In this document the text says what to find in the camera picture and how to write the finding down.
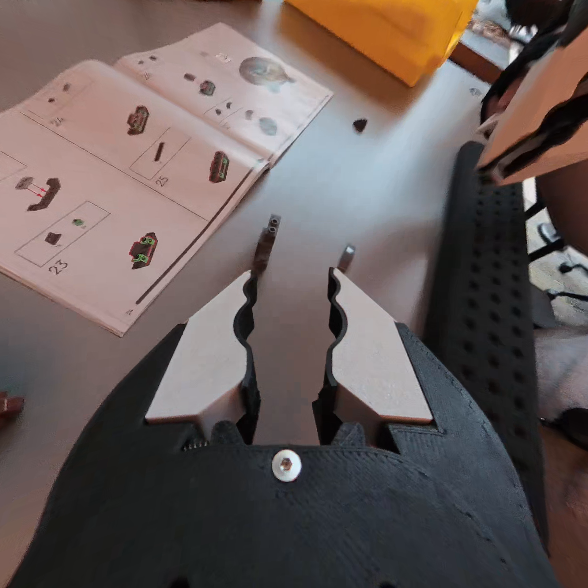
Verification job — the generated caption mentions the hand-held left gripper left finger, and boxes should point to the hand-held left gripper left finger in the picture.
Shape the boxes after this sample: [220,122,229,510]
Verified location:
[145,270,260,444]

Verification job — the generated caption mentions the black perforated armrest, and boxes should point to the black perforated armrest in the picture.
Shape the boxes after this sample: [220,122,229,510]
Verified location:
[424,140,551,554]

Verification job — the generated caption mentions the long studded toy brick plate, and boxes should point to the long studded toy brick plate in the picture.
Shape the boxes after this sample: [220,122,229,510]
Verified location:
[250,213,282,279]

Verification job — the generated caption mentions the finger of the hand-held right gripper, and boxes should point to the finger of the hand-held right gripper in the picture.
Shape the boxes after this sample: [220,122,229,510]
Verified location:
[492,105,588,187]
[477,28,588,173]

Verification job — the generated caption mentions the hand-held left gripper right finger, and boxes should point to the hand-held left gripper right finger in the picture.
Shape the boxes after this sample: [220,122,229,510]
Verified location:
[312,266,435,447]

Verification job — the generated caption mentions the black office chair base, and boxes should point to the black office chair base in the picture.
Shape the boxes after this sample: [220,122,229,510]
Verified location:
[524,179,588,304]

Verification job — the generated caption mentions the person's right forearm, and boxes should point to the person's right forearm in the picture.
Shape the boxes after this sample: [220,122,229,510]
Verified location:
[535,158,588,258]

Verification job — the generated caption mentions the yellow plastic bin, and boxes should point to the yellow plastic bin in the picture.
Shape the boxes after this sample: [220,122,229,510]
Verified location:
[283,0,480,88]

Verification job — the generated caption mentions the grey desk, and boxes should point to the grey desk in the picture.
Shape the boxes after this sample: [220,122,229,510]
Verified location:
[0,0,506,588]

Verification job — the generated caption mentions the black cable plug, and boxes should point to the black cable plug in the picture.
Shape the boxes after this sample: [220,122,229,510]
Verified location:
[540,406,588,453]

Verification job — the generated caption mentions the open building instruction booklet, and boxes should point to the open building instruction booklet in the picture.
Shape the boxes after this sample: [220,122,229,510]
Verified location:
[0,22,334,338]

